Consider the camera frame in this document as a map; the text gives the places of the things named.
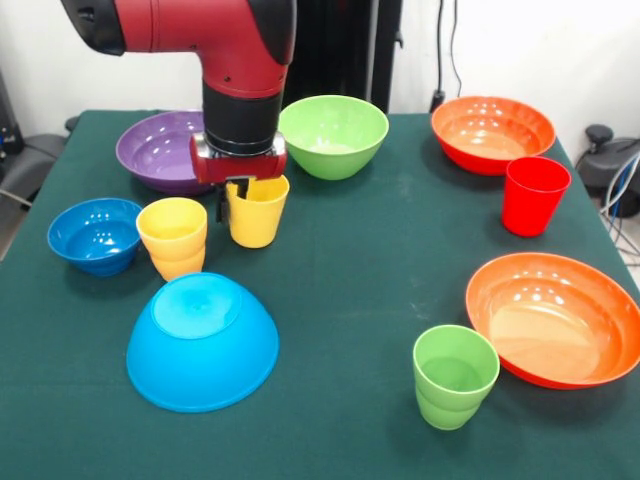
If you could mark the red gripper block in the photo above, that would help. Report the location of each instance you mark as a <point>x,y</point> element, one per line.
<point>235,167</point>

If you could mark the yellow smooth plastic cup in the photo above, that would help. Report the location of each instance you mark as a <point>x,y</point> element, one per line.
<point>255,220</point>

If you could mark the light blue plastic bowl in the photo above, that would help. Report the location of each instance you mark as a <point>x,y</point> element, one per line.
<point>200,360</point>

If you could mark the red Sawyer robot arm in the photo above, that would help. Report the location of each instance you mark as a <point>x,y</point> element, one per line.
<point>240,50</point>

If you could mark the yellow stepped plastic cup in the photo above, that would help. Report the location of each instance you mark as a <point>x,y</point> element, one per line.
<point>172,240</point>

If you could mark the purple plastic bowl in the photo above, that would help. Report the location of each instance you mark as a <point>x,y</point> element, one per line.
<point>150,150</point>

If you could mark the light green plastic bowl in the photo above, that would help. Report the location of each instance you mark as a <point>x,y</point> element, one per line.
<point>335,150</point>

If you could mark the dark blue plastic bowl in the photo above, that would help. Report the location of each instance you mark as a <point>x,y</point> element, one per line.
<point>95,240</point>

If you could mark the dark green tablecloth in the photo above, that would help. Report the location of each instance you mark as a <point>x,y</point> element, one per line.
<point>350,280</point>

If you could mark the black equipment box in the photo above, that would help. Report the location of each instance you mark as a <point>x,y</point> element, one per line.
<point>10,125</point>

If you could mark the orange plastic bowl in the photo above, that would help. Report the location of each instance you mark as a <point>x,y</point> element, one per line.
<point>550,325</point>
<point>492,135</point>

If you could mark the green stepped plastic cup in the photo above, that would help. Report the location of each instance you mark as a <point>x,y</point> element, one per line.
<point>450,400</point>

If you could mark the red plastic cup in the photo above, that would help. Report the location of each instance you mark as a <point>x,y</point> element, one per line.
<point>535,200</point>

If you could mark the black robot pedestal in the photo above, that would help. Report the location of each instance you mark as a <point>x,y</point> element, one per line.
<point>340,50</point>

